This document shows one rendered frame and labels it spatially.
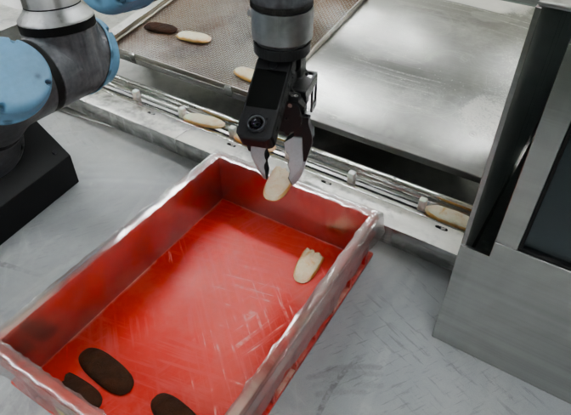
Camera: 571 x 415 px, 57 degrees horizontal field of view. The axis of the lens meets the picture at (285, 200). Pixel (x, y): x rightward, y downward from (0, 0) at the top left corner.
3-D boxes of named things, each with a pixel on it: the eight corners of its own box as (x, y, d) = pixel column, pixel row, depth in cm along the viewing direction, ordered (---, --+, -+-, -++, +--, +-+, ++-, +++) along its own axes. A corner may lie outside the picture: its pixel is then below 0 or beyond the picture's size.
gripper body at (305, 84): (318, 109, 75) (322, 27, 67) (301, 141, 69) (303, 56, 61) (268, 100, 77) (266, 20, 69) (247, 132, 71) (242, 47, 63)
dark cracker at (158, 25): (140, 30, 137) (139, 25, 136) (149, 22, 139) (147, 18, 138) (172, 35, 134) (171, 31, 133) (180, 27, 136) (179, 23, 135)
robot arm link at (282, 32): (303, 20, 58) (235, 11, 60) (302, 59, 61) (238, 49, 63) (321, -3, 63) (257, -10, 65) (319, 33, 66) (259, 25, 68)
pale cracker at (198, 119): (179, 121, 114) (178, 116, 113) (189, 112, 116) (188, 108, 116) (219, 131, 111) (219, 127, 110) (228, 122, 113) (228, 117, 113)
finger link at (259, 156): (277, 161, 81) (286, 111, 75) (264, 184, 77) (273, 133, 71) (258, 155, 81) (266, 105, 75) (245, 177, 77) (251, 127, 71)
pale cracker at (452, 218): (421, 214, 91) (421, 210, 90) (428, 202, 93) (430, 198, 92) (477, 237, 87) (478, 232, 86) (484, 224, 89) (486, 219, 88)
